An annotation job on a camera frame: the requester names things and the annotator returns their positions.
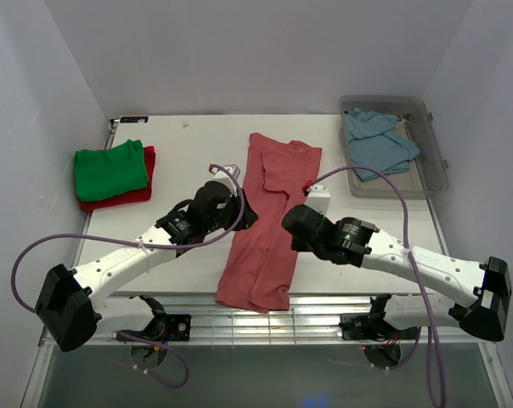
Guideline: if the salmon pink t shirt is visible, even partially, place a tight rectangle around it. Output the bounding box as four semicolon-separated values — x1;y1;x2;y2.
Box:
216;133;322;313

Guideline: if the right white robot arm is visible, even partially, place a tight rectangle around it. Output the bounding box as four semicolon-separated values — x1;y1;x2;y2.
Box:
282;205;512;343

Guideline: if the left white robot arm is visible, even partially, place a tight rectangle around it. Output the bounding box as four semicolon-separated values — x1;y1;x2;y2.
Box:
35;181;258;352

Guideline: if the folded red t shirt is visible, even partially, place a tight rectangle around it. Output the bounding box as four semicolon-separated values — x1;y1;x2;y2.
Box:
74;140;156;213

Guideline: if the blue t shirt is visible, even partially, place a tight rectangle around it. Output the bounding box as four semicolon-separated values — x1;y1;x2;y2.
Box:
344;108;420;182

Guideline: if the folded green t shirt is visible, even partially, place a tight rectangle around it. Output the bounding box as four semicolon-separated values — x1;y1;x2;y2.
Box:
74;139;149;201

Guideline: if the blue label sticker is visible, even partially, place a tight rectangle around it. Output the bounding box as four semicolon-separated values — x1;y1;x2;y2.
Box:
119;116;149;123

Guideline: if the clear plastic bin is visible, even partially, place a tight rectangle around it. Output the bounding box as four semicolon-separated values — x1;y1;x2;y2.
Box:
339;95;448;200

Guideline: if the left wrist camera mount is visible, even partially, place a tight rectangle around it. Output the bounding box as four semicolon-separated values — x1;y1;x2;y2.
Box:
209;164;240;190

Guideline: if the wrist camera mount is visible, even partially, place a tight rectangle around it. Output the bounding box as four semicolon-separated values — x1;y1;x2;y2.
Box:
302;184;330;216
209;164;240;190

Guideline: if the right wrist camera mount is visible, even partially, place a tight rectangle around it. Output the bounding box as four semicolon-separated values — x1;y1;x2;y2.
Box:
302;184;330;216

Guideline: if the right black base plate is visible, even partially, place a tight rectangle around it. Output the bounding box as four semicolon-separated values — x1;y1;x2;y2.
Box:
338;314;419;343

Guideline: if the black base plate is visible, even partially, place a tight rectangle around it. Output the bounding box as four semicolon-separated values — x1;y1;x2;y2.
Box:
144;314;192;343
338;314;419;343

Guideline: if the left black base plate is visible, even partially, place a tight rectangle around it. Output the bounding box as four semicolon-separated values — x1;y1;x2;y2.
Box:
144;314;192;343

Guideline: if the aluminium table frame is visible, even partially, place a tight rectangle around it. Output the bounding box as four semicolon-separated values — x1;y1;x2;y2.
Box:
20;116;513;408

